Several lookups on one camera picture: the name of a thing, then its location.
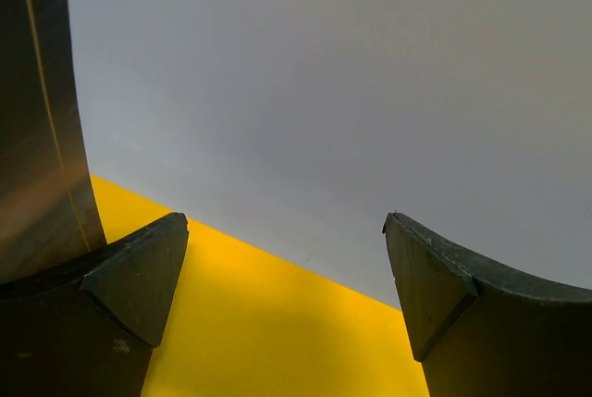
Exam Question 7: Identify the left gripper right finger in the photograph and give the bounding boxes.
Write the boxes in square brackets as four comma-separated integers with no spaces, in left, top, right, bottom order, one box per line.
[383,212,591,396]

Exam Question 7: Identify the A Tale of Two Cities book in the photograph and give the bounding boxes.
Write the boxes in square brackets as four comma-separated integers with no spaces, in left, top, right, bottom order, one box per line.
[1,0,106,283]

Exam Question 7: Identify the blue yellow wooden bookshelf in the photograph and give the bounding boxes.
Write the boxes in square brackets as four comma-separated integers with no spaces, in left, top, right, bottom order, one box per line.
[89,173,431,397]

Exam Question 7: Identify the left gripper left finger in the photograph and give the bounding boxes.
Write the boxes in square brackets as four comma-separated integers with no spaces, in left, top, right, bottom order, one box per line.
[1,212,189,396]

